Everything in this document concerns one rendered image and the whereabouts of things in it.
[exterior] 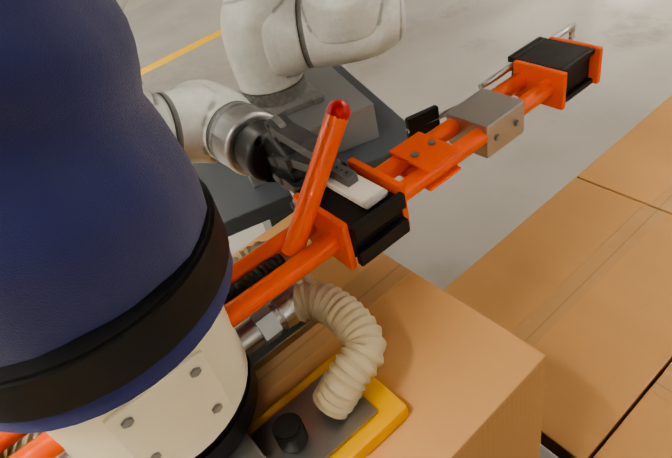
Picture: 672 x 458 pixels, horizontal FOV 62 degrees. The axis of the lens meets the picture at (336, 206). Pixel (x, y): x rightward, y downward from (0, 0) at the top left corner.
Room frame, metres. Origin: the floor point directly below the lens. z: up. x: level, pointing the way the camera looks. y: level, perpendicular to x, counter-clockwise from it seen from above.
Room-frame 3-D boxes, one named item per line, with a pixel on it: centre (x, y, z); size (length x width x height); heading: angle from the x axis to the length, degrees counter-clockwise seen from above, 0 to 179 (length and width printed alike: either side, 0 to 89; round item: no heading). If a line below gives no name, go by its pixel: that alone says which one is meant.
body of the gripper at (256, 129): (0.60, 0.06, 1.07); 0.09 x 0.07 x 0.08; 31
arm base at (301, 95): (1.21, 0.09, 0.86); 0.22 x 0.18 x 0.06; 108
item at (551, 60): (0.63, -0.32, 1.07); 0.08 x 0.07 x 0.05; 121
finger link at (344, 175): (0.49, -0.01, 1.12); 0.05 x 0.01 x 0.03; 31
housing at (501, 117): (0.57, -0.20, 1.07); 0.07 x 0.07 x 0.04; 31
